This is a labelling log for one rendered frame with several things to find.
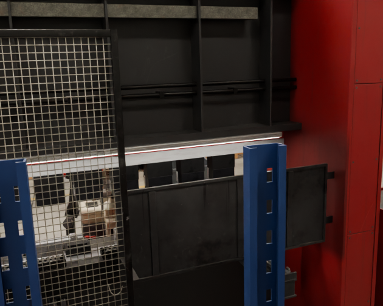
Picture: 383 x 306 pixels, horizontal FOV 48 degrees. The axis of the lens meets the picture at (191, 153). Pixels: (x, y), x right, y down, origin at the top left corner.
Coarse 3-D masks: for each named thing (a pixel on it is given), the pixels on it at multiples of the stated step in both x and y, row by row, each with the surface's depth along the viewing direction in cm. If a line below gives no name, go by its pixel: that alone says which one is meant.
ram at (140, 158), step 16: (208, 144) 250; (224, 144) 254; (240, 144) 258; (64, 160) 221; (80, 160) 224; (96, 160) 227; (112, 160) 230; (128, 160) 234; (144, 160) 237; (160, 160) 241
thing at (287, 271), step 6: (270, 264) 217; (270, 270) 216; (288, 270) 212; (288, 276) 205; (294, 276) 206; (288, 282) 206; (294, 282) 207; (288, 288) 207; (294, 288) 208; (288, 294) 207; (294, 294) 209
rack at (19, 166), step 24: (0, 168) 58; (24, 168) 57; (0, 192) 58; (24, 192) 57; (0, 216) 59; (24, 216) 58; (0, 240) 59; (24, 240) 58; (0, 264) 60; (0, 288) 58; (24, 288) 62
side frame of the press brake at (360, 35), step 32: (320, 0) 224; (352, 0) 203; (320, 32) 227; (352, 32) 206; (320, 64) 229; (352, 64) 209; (320, 96) 232; (352, 96) 213; (320, 128) 235; (352, 128) 217; (288, 160) 267; (320, 160) 238; (352, 160) 220; (352, 192) 224; (352, 224) 228; (288, 256) 278; (320, 256) 247; (352, 256) 232; (320, 288) 250; (352, 288) 237
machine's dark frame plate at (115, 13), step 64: (0, 0) 192; (64, 0) 202; (128, 0) 213; (192, 0) 221; (256, 0) 239; (0, 64) 197; (64, 64) 207; (128, 64) 219; (192, 64) 230; (256, 64) 246; (0, 128) 202; (64, 128) 212; (128, 128) 225; (192, 128) 238; (256, 128) 239
